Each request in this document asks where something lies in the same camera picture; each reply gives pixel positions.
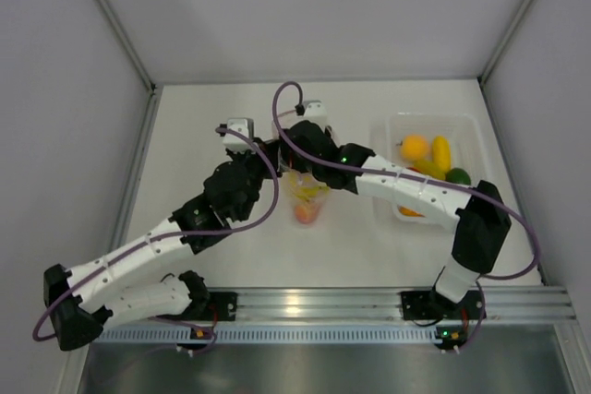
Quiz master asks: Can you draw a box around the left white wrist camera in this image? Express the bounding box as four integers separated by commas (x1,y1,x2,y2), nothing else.
218,117,254,153

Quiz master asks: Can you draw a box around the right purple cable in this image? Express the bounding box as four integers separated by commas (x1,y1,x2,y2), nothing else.
271,81,542,281

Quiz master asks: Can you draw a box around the orange yellow fake peach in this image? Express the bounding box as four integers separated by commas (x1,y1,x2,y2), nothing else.
399,134,430,162

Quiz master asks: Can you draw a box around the pink fake peach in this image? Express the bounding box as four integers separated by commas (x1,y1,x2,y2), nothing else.
293,204,320,224

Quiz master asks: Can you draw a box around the purple cable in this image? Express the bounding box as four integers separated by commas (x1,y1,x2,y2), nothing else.
271,81,542,281
31,125,281,343

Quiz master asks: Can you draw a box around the orange fake mango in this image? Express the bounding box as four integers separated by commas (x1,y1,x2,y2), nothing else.
398,206,424,218

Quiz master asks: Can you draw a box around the green fake lime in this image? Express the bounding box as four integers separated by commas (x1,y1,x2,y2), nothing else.
445,168,472,185

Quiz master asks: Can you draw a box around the clear zip top bag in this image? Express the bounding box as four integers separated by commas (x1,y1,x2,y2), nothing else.
280,162,331,225

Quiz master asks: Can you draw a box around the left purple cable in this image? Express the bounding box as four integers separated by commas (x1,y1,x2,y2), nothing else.
31,125,281,343

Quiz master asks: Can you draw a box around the white plastic basket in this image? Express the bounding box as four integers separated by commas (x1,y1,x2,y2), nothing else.
368,111,498,227

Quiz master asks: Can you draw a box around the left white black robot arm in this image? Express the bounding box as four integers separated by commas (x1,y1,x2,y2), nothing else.
40,137,280,352

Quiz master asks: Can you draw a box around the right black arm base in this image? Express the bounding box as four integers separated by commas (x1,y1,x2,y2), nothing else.
400,290,484,321

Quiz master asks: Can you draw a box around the yellow fake banana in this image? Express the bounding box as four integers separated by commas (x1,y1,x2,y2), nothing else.
290,185,330,202

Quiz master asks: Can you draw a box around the white slotted cable duct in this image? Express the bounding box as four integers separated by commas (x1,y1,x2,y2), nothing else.
96,324,462,345

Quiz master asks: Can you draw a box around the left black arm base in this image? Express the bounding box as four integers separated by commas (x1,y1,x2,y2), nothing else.
158,291,238,322

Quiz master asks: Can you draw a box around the aluminium mounting rail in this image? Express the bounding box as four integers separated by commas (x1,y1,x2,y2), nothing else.
210,286,576,325

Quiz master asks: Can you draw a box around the yellow fake starfruit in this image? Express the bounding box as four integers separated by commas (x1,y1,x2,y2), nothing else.
413,159,446,181

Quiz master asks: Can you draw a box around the yellow fake corn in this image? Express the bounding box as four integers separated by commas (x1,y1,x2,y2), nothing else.
431,136,452,173

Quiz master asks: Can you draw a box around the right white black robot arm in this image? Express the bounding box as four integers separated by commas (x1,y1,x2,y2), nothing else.
278,120,512,317

